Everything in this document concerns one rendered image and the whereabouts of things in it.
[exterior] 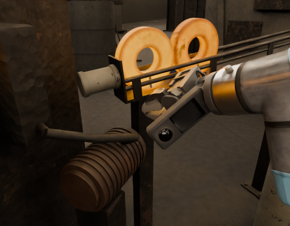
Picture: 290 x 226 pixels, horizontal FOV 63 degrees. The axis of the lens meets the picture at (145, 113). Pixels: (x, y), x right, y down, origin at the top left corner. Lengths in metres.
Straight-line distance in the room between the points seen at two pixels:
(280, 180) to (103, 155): 0.35
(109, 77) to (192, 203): 0.80
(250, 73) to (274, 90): 0.04
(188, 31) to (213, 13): 2.22
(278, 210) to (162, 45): 0.59
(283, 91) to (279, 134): 0.05
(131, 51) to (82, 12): 2.42
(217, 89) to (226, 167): 1.11
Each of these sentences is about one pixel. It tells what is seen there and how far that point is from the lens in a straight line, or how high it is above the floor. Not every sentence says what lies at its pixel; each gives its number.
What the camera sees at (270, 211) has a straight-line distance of 0.88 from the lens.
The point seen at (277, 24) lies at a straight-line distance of 2.67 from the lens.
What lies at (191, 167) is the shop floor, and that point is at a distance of 1.39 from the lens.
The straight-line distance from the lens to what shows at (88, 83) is 0.54.
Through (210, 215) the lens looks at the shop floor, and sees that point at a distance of 1.15.
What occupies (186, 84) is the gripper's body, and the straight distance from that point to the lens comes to 0.42.
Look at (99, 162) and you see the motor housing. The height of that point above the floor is 0.53.
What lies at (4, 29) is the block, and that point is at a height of 0.80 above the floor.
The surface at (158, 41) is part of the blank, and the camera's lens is 0.61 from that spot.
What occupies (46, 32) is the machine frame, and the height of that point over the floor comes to 0.77.
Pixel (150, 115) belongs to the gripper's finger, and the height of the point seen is 0.62.
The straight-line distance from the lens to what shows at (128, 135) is 0.54.
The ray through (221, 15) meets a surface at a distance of 2.81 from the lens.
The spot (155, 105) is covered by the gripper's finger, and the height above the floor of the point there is 0.65.
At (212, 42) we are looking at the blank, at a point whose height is 0.74.
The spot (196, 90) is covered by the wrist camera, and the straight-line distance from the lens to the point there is 0.39.
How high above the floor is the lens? 0.83
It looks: 25 degrees down
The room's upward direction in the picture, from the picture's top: straight up
